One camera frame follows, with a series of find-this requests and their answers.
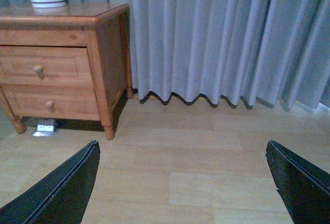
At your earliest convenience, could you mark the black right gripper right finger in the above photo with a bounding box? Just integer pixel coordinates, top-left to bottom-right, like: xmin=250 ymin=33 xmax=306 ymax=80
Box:
xmin=266 ymin=140 xmax=329 ymax=223

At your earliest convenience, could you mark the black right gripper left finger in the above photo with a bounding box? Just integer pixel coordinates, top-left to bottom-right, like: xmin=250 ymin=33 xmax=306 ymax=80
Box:
xmin=1 ymin=140 xmax=100 ymax=223

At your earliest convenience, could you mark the wooden drawer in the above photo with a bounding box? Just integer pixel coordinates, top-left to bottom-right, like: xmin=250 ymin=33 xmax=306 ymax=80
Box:
xmin=1 ymin=46 xmax=93 ymax=88
xmin=2 ymin=85 xmax=100 ymax=121

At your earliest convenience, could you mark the white power strip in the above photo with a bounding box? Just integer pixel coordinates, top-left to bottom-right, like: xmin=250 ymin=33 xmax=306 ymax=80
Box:
xmin=31 ymin=119 xmax=59 ymax=137

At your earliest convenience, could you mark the wooden nightstand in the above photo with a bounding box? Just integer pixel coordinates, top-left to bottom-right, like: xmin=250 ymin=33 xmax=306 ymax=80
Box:
xmin=1 ymin=3 xmax=133 ymax=140

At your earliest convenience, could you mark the grey curtain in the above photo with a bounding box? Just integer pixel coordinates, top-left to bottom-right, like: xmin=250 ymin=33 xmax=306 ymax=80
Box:
xmin=0 ymin=0 xmax=330 ymax=113

